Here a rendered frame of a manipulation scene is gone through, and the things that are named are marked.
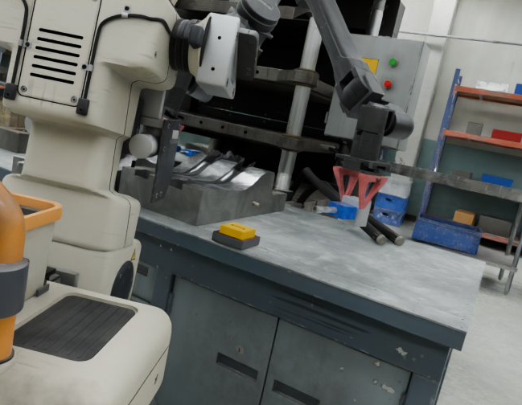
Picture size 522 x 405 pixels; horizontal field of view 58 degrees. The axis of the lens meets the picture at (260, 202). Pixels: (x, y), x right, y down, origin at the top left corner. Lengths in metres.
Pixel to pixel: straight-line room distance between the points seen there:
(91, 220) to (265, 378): 0.55
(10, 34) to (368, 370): 0.87
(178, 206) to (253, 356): 0.40
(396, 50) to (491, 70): 6.00
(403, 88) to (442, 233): 3.12
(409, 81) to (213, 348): 1.19
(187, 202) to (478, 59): 6.99
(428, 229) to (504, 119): 3.29
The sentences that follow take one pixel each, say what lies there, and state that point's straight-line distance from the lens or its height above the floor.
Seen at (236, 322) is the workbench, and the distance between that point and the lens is 1.13.
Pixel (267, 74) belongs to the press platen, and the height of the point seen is 1.26.
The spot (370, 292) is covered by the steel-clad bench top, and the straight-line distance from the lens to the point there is 0.95.
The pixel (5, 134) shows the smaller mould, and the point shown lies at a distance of 1.89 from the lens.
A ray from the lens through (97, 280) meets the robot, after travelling 0.86.
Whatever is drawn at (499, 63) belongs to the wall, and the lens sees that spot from 7.87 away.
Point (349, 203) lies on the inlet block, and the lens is 1.00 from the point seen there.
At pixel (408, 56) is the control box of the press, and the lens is 1.88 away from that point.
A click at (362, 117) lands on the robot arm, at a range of 0.98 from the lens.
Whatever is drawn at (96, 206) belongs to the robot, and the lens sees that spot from 0.84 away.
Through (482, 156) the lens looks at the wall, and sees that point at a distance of 7.74.
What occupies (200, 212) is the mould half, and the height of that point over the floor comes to 0.83.
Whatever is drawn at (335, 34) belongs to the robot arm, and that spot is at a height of 1.29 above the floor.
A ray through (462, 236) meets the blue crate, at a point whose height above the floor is 0.39.
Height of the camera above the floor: 1.08
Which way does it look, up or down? 10 degrees down
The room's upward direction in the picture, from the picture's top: 12 degrees clockwise
